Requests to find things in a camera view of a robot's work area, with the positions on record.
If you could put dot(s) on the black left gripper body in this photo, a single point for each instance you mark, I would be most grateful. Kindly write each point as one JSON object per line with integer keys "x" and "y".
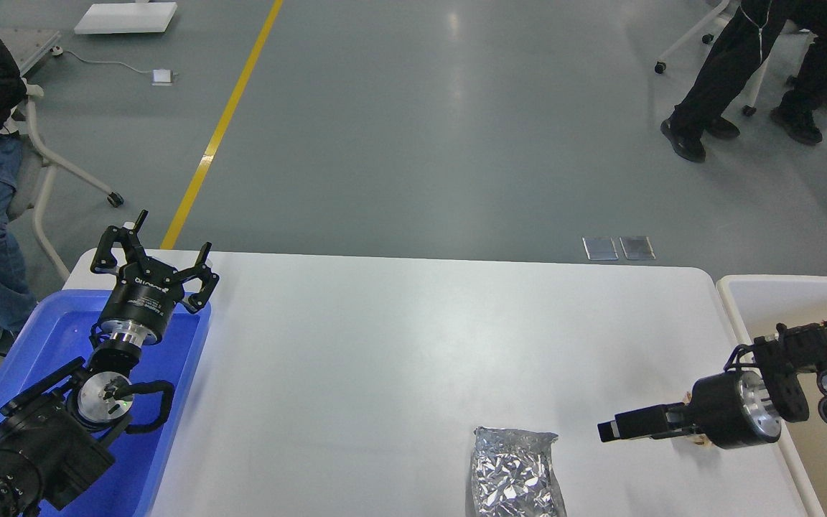
{"x": 141, "y": 300}

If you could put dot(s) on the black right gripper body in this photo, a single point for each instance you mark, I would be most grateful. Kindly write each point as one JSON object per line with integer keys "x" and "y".
{"x": 734, "y": 410}

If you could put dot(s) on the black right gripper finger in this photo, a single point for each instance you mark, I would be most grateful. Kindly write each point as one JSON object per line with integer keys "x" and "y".
{"x": 656, "y": 422}

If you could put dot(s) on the silver foil bag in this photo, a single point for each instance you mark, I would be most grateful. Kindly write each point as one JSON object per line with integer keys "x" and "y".
{"x": 511, "y": 474}

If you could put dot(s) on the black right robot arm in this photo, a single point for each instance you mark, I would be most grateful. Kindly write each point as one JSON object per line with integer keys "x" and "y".
{"x": 779, "y": 360}

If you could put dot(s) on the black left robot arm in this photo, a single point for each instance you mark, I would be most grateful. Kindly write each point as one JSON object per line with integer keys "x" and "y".
{"x": 94, "y": 386}

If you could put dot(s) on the crumpled brown paper ball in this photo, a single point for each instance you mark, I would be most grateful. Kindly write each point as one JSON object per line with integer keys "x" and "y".
{"x": 699, "y": 439}

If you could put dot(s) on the blue plastic bin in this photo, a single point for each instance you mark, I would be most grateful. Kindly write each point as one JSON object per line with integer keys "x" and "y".
{"x": 58, "y": 331}

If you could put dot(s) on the white rolling chair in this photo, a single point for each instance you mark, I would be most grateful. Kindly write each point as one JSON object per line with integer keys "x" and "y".
{"x": 36, "y": 178}

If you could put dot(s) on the beige plastic bin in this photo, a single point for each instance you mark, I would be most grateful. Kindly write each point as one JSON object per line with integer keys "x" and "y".
{"x": 755, "y": 304}

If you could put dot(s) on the right floor metal plate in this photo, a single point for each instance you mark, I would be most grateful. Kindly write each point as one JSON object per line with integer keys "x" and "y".
{"x": 637, "y": 248}

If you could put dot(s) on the floor metal plate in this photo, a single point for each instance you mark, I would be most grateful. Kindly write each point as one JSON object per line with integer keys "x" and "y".
{"x": 600, "y": 249}
{"x": 637, "y": 248}

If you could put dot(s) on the left floor metal plate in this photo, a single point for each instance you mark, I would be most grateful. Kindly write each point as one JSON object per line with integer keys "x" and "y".
{"x": 600, "y": 249}

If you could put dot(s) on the white power adapter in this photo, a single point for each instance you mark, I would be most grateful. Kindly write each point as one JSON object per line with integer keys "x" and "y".
{"x": 162, "y": 77}

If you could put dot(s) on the white flat board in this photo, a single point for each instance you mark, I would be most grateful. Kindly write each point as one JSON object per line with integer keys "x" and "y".
{"x": 126, "y": 18}

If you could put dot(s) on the white chair leg with caster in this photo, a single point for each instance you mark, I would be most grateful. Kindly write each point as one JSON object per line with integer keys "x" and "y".
{"x": 706, "y": 30}

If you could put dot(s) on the person in black clothes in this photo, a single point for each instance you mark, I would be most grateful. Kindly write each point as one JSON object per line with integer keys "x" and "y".
{"x": 742, "y": 48}

